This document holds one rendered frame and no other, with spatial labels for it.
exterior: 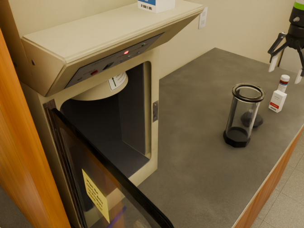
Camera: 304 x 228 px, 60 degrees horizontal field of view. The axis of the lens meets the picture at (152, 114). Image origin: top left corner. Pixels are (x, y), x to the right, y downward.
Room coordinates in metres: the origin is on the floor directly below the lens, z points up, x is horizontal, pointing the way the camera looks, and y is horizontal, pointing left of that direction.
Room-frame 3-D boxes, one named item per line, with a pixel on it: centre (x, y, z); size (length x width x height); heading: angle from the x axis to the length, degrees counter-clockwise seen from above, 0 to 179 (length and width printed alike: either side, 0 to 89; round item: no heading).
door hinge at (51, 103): (0.38, 0.18, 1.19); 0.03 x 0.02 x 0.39; 138
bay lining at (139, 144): (0.58, 0.18, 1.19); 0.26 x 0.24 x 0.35; 138
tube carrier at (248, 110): (0.76, -0.33, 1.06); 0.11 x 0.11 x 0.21
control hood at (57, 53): (0.46, 0.04, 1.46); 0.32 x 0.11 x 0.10; 138
